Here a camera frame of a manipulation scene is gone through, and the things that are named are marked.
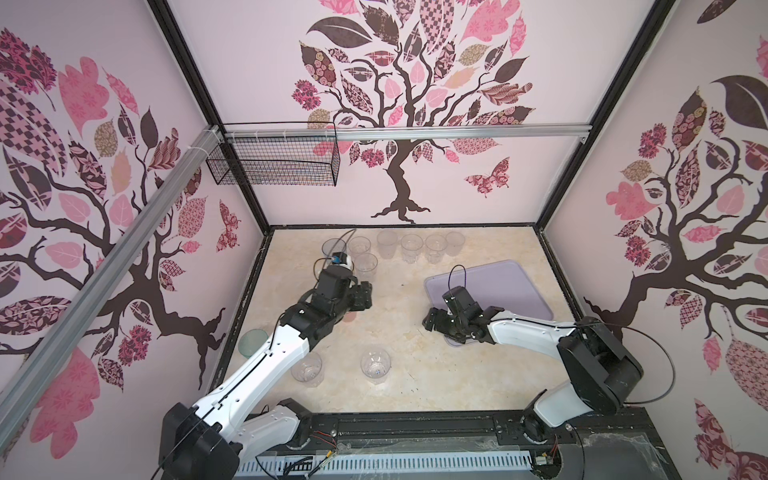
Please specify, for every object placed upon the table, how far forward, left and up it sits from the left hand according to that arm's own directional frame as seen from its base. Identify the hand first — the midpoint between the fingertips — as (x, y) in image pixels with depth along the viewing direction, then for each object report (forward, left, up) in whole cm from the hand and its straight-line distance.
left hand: (359, 291), depth 79 cm
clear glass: (-15, +15, -18) cm, 28 cm away
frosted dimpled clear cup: (+28, -32, -12) cm, 44 cm away
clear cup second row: (+20, +1, -16) cm, 26 cm away
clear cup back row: (+30, +3, -15) cm, 34 cm away
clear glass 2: (-13, -4, -19) cm, 24 cm away
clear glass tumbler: (+30, -26, -16) cm, 42 cm away
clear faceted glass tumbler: (+30, -16, -15) cm, 37 cm away
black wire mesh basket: (+43, +27, +15) cm, 53 cm away
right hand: (-2, -21, -16) cm, 26 cm away
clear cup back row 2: (+30, -7, -12) cm, 33 cm away
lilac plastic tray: (+17, -49, -22) cm, 57 cm away
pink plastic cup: (+2, +5, -20) cm, 21 cm away
